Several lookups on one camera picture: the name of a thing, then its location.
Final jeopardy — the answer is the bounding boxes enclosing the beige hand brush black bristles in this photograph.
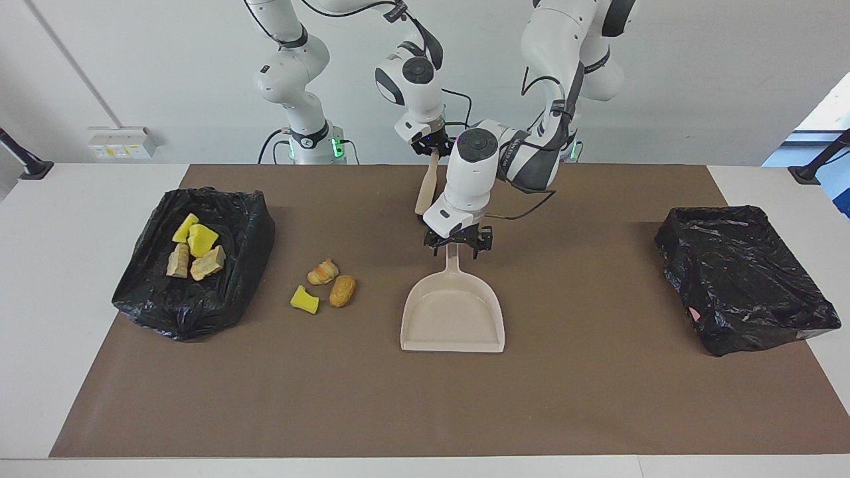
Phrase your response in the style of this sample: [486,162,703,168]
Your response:
[415,149,440,216]

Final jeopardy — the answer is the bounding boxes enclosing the black clamp stand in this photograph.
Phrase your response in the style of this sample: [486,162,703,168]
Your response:
[0,127,54,181]
[788,129,850,185]

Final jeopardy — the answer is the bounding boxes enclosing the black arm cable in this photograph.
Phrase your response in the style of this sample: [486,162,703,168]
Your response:
[242,0,473,128]
[488,63,582,221]

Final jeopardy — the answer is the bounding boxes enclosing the white wall cable duct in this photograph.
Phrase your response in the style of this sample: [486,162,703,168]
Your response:
[25,0,127,130]

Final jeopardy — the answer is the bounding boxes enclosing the yellow sponge piece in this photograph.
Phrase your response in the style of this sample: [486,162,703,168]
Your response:
[188,224,220,258]
[172,212,200,244]
[290,285,320,315]

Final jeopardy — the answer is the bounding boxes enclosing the black base power cable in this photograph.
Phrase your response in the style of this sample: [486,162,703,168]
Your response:
[258,128,293,165]

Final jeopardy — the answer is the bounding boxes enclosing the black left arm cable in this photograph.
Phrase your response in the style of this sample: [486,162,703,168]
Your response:
[488,63,582,221]

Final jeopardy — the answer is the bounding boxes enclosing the brown table mat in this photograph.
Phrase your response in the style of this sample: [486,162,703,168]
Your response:
[50,164,850,459]

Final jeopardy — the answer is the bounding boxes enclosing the beige plastic dustpan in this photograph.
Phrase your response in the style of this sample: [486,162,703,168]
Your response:
[400,243,506,354]

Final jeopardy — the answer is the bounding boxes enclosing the black bag-lined bin pink patch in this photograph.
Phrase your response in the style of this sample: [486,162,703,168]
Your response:
[655,204,842,358]

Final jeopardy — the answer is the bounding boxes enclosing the brown oval bread roll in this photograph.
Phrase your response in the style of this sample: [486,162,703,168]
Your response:
[329,275,357,308]

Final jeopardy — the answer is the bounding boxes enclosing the striped croissant piece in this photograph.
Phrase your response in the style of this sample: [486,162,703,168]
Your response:
[307,259,339,286]
[166,242,191,279]
[190,245,227,281]

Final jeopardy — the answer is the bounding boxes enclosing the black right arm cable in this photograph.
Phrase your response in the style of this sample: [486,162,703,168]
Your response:
[242,0,473,128]

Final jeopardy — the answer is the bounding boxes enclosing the white wall outlet box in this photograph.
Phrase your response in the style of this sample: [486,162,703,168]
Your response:
[88,126,160,160]

